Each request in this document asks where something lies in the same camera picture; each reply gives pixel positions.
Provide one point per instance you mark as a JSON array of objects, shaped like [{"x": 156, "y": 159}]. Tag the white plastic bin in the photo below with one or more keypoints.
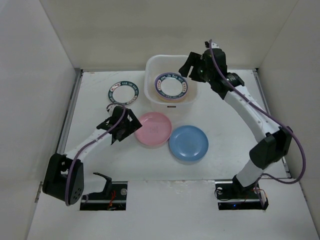
[{"x": 162, "y": 78}]

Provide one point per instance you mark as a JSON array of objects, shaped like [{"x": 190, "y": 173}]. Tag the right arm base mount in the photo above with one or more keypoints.
[{"x": 228, "y": 199}]

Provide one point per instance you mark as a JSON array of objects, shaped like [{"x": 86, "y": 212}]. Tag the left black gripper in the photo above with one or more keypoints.
[{"x": 134, "y": 124}]

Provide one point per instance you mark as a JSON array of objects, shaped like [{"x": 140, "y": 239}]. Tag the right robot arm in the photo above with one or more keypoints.
[{"x": 273, "y": 140}]

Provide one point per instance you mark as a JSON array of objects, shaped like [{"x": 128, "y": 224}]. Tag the blue plate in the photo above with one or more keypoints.
[{"x": 188, "y": 143}]

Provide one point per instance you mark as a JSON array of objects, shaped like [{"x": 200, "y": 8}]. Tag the cream plate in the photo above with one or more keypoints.
[{"x": 171, "y": 100}]

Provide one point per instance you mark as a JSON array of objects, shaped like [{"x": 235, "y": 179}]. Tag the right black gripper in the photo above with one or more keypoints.
[{"x": 196, "y": 66}]

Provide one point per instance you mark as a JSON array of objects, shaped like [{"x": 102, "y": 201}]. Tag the pink plate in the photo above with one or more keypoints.
[
  {"x": 156, "y": 129},
  {"x": 173, "y": 97}
]

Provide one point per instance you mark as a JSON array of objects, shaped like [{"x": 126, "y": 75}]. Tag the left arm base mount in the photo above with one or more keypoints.
[{"x": 114, "y": 200}]

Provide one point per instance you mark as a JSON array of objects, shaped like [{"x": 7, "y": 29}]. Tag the purple plate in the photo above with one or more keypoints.
[{"x": 156, "y": 85}]

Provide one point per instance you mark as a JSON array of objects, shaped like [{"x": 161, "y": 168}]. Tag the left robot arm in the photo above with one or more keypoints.
[{"x": 65, "y": 178}]

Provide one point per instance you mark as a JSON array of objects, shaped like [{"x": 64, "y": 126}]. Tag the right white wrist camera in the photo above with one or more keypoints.
[{"x": 211, "y": 45}]

